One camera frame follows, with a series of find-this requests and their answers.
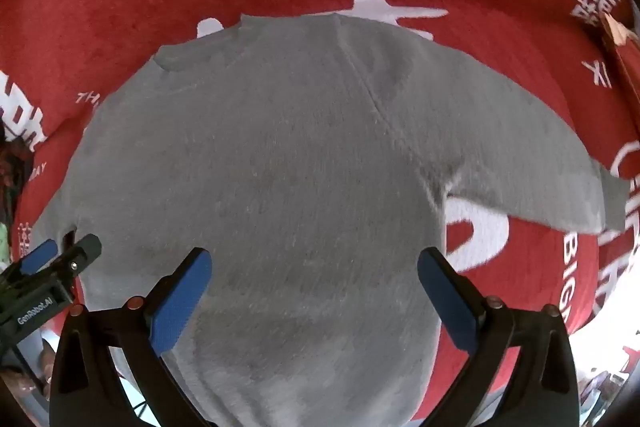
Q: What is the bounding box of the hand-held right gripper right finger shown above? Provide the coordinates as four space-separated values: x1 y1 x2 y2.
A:
417 247 581 427

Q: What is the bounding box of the grey sweater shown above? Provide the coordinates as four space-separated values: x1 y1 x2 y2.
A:
30 13 631 427

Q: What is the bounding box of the dark strap bag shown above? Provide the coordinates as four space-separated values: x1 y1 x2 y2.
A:
0 119 32 228

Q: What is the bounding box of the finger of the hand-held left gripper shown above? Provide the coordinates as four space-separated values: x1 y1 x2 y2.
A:
15 239 59 275
47 234 103 283

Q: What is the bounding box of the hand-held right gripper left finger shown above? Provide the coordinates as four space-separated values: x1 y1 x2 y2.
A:
49 248 213 427

